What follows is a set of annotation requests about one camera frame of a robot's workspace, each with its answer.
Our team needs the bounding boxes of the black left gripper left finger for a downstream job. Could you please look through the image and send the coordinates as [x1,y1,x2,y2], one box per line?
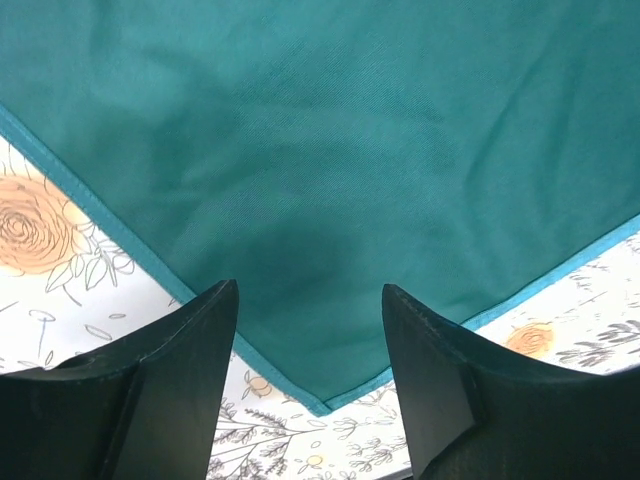
[1,280,239,480]

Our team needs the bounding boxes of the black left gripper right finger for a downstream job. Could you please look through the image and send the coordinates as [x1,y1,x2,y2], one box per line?
[382,284,639,480]

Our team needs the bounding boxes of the teal cloth napkin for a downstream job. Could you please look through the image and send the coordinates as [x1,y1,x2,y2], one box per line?
[1,1,639,416]

